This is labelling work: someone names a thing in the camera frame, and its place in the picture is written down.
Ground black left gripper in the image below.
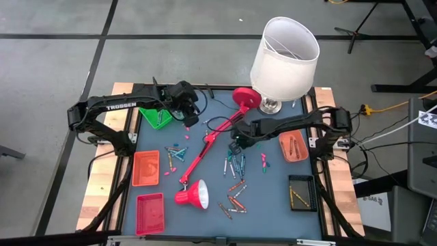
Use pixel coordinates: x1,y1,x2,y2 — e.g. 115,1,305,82
167,81,201,128

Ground orange crayon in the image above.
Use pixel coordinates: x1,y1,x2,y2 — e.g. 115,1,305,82
227,180,246,193

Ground red-orange crayon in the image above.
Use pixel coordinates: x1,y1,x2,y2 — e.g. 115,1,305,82
228,195,247,211

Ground red desk lamp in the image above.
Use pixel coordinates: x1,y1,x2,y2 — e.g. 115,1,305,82
173,87,263,210

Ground green mesh basket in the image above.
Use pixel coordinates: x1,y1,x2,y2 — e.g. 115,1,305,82
139,106,173,131

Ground orange plastic bin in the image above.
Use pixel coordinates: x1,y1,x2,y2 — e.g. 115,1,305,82
278,128,309,163

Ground white-shade table lamp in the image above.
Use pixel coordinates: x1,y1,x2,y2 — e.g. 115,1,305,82
249,16,320,115

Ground black mesh basket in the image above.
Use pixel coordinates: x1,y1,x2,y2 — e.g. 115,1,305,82
287,174,318,213

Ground orange mesh basket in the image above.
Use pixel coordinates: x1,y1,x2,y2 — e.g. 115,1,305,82
131,150,160,187

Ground wooden side board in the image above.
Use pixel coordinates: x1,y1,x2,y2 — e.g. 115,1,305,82
75,81,141,233
309,86,365,237

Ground red mesh basket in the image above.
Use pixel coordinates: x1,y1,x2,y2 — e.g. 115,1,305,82
135,192,165,236

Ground black tripod stand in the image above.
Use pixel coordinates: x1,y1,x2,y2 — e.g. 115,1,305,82
333,0,426,55

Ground white cardboard box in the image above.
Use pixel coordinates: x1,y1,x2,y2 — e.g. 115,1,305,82
354,191,393,233

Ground grey cabinet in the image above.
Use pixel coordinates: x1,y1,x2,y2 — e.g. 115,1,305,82
408,97,437,199

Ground grey furniture foot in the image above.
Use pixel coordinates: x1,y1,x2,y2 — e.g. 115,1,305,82
0,145,27,161

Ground dark grey tower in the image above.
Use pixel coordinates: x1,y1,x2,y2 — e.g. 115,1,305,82
389,184,432,245

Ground black-white marker tag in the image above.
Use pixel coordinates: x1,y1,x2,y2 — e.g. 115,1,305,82
418,109,437,130

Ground black rig beam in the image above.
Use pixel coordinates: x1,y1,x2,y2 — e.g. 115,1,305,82
0,230,122,246

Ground yellow extension cord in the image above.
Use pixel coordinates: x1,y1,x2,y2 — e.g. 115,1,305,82
361,89,437,115

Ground black desk frame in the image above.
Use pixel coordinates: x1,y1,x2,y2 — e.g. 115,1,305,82
371,0,437,94

